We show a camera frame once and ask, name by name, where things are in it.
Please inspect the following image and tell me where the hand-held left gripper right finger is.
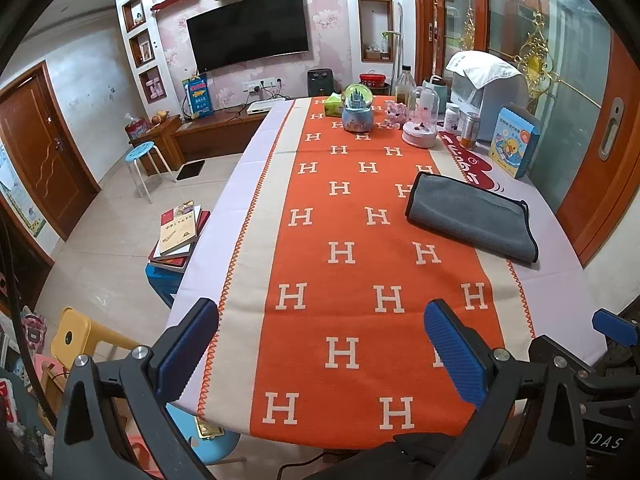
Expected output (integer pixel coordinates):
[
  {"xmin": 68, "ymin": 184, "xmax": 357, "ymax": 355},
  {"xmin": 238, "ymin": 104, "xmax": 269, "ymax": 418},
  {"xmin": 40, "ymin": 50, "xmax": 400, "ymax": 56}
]
[{"xmin": 423, "ymin": 298, "xmax": 589, "ymax": 480}]

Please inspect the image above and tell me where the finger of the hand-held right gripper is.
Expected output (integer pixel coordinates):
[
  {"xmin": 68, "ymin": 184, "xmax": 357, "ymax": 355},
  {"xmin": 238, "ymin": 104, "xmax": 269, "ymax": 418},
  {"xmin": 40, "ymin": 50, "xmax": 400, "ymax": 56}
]
[{"xmin": 592, "ymin": 309, "xmax": 640, "ymax": 347}]

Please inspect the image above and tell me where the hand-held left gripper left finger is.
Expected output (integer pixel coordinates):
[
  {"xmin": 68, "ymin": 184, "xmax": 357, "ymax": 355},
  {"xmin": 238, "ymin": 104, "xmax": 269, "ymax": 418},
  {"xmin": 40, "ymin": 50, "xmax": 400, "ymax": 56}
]
[{"xmin": 52, "ymin": 298, "xmax": 221, "ymax": 480}]

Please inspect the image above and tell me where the grey towel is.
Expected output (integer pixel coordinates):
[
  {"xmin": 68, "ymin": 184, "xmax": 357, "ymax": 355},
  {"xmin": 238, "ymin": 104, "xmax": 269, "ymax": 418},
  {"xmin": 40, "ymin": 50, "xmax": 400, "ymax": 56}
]
[{"xmin": 405, "ymin": 171, "xmax": 540, "ymax": 264}]

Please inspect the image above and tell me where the blue plastic stool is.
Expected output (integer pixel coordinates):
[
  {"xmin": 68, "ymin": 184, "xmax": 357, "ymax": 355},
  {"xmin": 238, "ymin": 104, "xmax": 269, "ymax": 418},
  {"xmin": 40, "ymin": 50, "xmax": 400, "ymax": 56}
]
[{"xmin": 145, "ymin": 262, "xmax": 182, "ymax": 310}]

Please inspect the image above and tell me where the stack of books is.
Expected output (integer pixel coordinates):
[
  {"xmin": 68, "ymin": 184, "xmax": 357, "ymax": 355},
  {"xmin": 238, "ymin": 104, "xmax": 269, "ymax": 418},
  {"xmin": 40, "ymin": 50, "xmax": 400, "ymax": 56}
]
[{"xmin": 149, "ymin": 209, "xmax": 212, "ymax": 273}]

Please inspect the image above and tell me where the light blue round stool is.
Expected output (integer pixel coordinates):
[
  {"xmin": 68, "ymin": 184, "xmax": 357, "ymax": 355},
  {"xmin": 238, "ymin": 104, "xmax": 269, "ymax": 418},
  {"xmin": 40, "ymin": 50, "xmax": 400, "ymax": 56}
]
[{"xmin": 165, "ymin": 404, "xmax": 247, "ymax": 467}]

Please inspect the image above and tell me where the yellow cover book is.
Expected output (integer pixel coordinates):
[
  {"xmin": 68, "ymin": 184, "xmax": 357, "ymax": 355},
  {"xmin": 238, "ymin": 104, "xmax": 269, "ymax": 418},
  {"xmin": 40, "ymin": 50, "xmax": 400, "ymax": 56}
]
[{"xmin": 159, "ymin": 205, "xmax": 202, "ymax": 257}]

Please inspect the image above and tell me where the yellow plastic chair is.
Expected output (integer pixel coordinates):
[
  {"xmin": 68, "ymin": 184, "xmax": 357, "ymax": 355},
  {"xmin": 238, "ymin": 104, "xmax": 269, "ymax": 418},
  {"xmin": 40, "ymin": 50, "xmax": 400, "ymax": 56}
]
[{"xmin": 50, "ymin": 307, "xmax": 142, "ymax": 376}]

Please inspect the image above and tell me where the pink plastic stool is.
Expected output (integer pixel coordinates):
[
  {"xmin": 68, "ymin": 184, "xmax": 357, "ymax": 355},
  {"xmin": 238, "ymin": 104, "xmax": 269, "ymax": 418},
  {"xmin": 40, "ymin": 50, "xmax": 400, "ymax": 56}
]
[{"xmin": 116, "ymin": 434, "xmax": 166, "ymax": 480}]

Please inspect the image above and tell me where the orange letter-print tablecloth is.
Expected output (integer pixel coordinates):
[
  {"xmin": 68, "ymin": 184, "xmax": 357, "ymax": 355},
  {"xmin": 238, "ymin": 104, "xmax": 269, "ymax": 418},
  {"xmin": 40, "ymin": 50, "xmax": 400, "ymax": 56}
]
[{"xmin": 169, "ymin": 94, "xmax": 608, "ymax": 443}]

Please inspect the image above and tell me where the black floor mat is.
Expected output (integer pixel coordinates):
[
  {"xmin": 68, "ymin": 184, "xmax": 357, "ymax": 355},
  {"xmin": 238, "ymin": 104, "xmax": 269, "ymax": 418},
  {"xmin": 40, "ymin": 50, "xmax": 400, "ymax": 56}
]
[{"xmin": 177, "ymin": 159, "xmax": 208, "ymax": 182}]

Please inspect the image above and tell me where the red printed table mat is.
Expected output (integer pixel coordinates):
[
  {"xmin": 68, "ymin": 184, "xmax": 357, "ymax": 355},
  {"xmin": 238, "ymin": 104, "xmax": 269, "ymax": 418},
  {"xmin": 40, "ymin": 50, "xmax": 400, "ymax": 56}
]
[{"xmin": 438, "ymin": 132, "xmax": 506, "ymax": 194}]

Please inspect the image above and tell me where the blue duck-print book box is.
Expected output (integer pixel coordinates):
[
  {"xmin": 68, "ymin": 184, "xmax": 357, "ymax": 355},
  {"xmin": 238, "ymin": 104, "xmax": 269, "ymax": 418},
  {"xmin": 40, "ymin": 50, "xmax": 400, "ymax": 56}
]
[{"xmin": 486, "ymin": 105, "xmax": 542, "ymax": 179}]

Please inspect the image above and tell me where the wooden television cabinet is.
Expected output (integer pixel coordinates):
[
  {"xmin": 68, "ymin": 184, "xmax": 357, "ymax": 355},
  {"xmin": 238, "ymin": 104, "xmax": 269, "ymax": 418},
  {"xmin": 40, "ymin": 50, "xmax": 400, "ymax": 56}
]
[{"xmin": 131, "ymin": 99, "xmax": 287, "ymax": 175}]

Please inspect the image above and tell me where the red bag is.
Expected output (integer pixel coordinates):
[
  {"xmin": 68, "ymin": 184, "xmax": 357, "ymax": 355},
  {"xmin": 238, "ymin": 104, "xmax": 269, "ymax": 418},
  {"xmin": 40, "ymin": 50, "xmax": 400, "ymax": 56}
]
[{"xmin": 124, "ymin": 113, "xmax": 150, "ymax": 142}]

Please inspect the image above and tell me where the orange-filled clear jar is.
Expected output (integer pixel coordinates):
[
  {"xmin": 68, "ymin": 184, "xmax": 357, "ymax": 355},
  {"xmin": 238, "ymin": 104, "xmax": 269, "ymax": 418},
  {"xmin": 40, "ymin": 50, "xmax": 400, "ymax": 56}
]
[{"xmin": 460, "ymin": 111, "xmax": 482, "ymax": 149}]

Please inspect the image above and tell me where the pink glass-dome music box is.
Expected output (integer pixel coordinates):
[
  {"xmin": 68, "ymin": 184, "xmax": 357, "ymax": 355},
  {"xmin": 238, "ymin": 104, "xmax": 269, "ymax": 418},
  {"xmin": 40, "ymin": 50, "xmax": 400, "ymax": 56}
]
[{"xmin": 402, "ymin": 86, "xmax": 441, "ymax": 149}]

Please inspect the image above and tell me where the blue printed carton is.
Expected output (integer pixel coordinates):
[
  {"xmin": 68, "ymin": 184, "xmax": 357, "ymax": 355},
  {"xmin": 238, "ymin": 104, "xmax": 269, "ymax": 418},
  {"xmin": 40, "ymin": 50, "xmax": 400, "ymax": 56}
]
[{"xmin": 181, "ymin": 75, "xmax": 215, "ymax": 120}]

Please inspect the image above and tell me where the brown wooden door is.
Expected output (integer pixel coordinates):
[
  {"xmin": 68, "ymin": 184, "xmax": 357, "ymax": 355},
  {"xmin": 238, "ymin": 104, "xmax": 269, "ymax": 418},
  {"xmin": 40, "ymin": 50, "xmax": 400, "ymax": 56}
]
[{"xmin": 0, "ymin": 60, "xmax": 102, "ymax": 242}]

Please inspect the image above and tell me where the pink pig figurine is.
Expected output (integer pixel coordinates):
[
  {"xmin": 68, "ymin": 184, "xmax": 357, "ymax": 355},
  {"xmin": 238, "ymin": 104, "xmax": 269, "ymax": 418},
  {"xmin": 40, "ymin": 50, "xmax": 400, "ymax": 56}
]
[{"xmin": 384, "ymin": 100, "xmax": 408, "ymax": 129}]

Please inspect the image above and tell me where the white water dispenser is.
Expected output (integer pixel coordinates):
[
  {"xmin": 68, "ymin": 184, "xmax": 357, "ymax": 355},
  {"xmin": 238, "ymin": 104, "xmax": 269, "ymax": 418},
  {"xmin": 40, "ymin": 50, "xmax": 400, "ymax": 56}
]
[{"xmin": 450, "ymin": 67, "xmax": 530, "ymax": 145}]

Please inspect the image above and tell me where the blue castle snow globe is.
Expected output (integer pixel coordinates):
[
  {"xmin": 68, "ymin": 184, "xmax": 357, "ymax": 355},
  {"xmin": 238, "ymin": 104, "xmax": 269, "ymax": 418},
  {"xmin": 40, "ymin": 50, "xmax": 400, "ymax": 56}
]
[{"xmin": 341, "ymin": 84, "xmax": 375, "ymax": 134}]

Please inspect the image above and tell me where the teal thermos cup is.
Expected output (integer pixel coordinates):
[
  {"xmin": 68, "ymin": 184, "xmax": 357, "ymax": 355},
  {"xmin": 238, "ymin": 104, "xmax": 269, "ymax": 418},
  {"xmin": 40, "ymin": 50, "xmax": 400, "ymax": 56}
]
[{"xmin": 422, "ymin": 75, "xmax": 449, "ymax": 117}]

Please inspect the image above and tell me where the glass oil bottle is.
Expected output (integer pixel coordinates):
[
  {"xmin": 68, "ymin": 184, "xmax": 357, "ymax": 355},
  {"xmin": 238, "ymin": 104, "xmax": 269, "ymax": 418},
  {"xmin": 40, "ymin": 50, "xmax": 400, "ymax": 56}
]
[{"xmin": 394, "ymin": 64, "xmax": 416, "ymax": 111}]

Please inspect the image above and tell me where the glass sliding door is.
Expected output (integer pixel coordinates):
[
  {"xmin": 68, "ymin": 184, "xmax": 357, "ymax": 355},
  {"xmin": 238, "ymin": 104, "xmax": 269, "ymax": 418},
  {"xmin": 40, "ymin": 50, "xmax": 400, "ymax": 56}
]
[{"xmin": 415, "ymin": 0, "xmax": 640, "ymax": 271}]

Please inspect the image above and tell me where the red round tin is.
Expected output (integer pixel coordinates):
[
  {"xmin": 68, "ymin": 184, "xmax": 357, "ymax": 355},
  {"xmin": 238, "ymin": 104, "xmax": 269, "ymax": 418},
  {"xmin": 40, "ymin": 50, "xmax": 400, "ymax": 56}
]
[{"xmin": 359, "ymin": 73, "xmax": 388, "ymax": 97}]

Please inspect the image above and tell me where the white cloth cover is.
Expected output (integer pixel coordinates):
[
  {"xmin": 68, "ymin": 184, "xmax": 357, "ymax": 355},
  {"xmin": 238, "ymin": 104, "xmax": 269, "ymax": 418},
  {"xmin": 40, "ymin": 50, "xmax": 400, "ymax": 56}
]
[{"xmin": 445, "ymin": 51, "xmax": 523, "ymax": 87}]

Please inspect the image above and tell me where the black air fryer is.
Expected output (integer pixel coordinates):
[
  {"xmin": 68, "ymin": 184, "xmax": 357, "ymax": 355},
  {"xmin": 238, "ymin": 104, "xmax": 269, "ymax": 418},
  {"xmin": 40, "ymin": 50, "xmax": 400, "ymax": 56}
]
[{"xmin": 306, "ymin": 68, "xmax": 340, "ymax": 97}]

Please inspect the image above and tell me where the black flat-screen television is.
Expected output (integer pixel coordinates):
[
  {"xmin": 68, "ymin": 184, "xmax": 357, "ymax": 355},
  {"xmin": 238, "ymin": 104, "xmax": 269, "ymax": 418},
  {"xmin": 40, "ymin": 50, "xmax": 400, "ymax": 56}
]
[{"xmin": 186, "ymin": 0, "xmax": 310, "ymax": 73}]

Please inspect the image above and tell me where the colourful wall poster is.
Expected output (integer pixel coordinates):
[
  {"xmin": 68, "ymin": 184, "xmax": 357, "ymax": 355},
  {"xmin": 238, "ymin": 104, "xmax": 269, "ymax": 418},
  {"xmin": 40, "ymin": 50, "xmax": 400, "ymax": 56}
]
[{"xmin": 0, "ymin": 141, "xmax": 47, "ymax": 239}]

